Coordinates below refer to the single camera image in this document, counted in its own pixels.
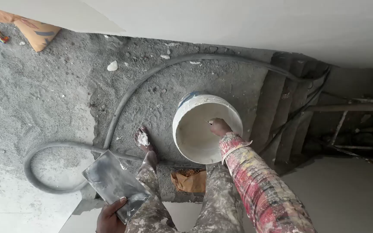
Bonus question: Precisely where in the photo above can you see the grey rubber hose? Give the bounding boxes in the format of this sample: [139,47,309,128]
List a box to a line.
[23,53,331,195]

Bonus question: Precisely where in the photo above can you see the wooden scaffold ladder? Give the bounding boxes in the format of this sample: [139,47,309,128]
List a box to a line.
[303,97,373,172]

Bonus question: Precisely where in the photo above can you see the person's legs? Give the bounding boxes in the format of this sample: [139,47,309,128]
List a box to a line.
[124,126,245,233]

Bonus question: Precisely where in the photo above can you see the steel plastering trowel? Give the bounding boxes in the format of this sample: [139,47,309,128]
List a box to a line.
[82,150,152,224]

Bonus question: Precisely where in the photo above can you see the white plaster bucket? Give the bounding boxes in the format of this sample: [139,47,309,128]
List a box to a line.
[172,91,243,165]

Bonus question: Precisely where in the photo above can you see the concrete staircase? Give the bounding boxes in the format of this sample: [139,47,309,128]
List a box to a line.
[250,52,339,172]

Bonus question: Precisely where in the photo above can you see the person's right hand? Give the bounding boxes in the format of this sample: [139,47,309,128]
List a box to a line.
[209,118,233,137]

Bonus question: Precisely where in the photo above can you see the orange cement sack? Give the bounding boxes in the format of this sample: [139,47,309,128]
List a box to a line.
[0,4,62,52]

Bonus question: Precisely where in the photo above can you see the person's left hand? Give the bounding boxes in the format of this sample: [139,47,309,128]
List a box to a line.
[96,197,127,233]

